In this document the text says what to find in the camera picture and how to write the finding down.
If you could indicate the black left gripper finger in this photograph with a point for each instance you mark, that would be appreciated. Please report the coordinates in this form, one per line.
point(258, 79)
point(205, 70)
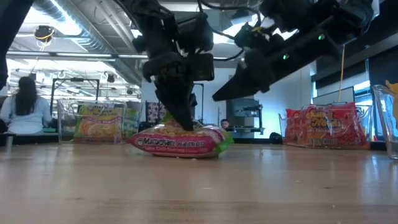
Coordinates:
point(178, 102)

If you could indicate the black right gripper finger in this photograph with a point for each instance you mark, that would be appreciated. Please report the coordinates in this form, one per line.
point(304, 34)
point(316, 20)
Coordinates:
point(248, 82)

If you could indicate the red Saucy Noods noodle pack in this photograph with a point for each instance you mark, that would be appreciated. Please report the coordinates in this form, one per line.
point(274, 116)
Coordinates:
point(326, 127)

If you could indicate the yellow Maruchan ramen pack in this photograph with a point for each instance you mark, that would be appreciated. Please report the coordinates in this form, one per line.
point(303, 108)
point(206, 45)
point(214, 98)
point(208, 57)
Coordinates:
point(392, 87)

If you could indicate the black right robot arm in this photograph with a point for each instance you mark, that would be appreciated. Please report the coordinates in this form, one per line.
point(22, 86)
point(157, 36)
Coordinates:
point(311, 25)

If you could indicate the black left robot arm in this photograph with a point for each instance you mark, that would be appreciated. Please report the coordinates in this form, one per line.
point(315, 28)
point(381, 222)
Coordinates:
point(152, 28)

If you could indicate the floral patterned panel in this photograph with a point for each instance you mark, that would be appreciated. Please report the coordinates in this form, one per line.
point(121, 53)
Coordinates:
point(153, 112)

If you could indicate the black monitor on cart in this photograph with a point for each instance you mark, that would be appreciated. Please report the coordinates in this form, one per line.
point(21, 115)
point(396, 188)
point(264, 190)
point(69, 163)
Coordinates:
point(245, 112)

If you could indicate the person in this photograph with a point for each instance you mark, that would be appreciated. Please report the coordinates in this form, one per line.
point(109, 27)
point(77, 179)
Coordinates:
point(224, 124)
point(26, 115)

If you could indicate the black round floor object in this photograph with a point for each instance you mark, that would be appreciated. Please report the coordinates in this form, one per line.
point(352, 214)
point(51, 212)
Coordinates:
point(275, 139)

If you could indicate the long ceiling light strip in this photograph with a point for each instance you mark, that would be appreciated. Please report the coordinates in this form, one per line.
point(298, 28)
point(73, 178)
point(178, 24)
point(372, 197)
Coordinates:
point(77, 55)

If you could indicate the clear plastic bin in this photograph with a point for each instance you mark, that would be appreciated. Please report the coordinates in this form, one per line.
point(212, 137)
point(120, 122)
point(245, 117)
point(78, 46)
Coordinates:
point(65, 124)
point(381, 130)
point(366, 118)

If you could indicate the silver round air duct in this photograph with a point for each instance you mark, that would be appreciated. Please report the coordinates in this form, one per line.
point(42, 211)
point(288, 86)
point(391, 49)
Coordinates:
point(93, 37)

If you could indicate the black gantry frame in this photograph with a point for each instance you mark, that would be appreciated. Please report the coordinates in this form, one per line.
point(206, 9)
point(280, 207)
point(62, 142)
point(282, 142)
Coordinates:
point(76, 79)

